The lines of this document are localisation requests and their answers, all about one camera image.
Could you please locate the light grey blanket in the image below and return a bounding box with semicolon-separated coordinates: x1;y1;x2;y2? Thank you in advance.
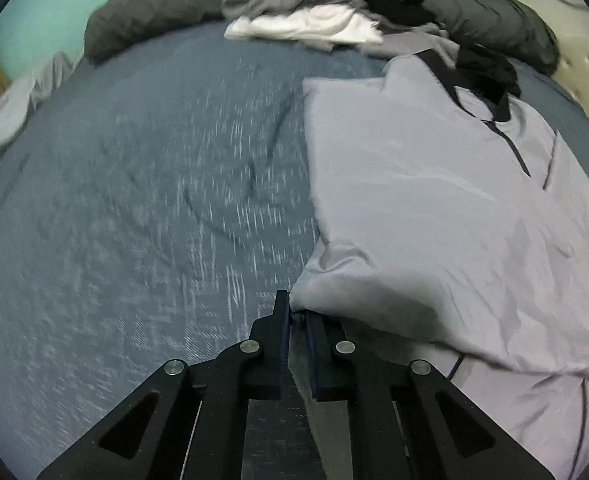
0;51;78;148

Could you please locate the light grey zip jacket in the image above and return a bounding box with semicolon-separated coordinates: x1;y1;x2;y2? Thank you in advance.
291;51;589;479

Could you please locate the dark grey rolled duvet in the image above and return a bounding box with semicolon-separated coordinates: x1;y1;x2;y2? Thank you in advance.
84;0;560;75

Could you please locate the white garment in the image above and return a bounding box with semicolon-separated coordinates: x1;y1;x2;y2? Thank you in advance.
224;4;383;46

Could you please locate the blue bed sheet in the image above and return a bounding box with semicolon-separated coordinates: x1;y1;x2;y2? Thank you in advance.
0;22;589;480

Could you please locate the black garment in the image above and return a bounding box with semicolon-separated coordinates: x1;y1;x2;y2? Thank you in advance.
361;0;520;115

